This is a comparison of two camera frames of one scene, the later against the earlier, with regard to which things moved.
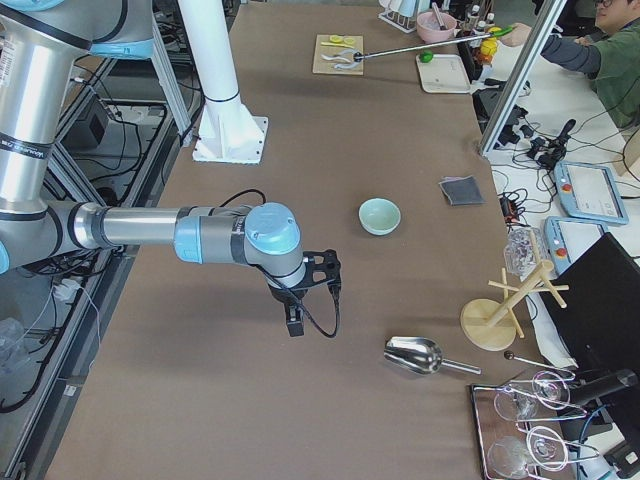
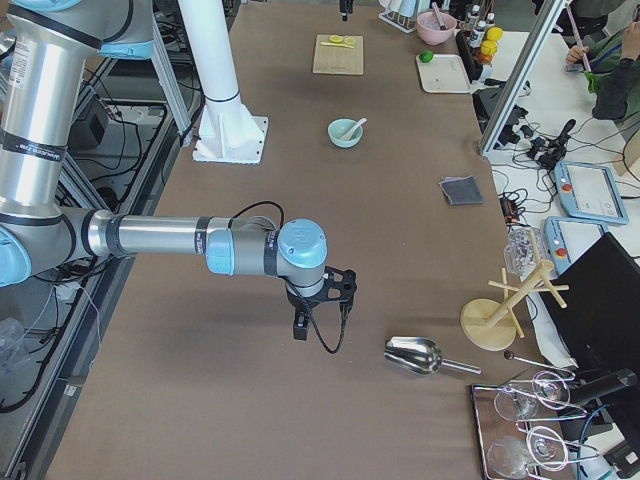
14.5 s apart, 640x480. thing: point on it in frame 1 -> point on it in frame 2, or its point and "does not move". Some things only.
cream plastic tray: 446,73 does not move
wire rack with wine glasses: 522,426 does not move
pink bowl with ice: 430,30 does not move
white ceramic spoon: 329,58 -> 348,135
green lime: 426,57 does not move
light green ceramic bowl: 379,216 -> 340,126
